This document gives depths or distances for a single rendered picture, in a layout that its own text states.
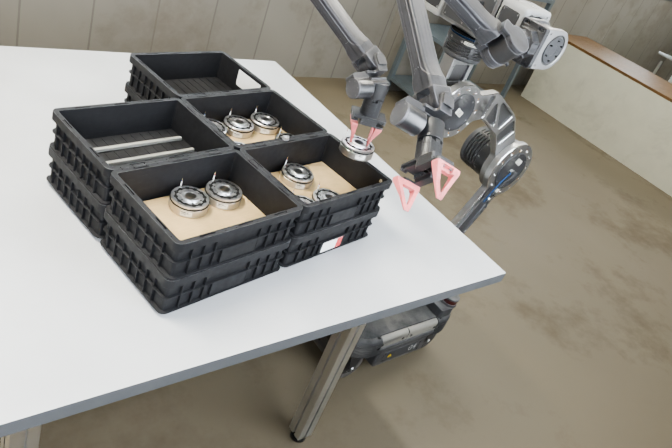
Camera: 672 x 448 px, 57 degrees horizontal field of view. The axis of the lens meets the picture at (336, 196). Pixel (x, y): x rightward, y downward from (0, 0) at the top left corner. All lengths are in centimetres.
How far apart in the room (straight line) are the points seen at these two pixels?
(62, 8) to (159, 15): 59
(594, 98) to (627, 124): 41
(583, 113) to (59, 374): 578
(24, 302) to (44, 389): 24
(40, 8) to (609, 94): 488
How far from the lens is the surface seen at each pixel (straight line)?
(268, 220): 154
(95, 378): 141
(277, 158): 192
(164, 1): 421
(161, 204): 166
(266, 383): 241
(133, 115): 191
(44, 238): 171
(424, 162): 129
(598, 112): 650
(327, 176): 201
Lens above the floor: 180
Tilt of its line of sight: 30 degrees down
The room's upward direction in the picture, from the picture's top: 22 degrees clockwise
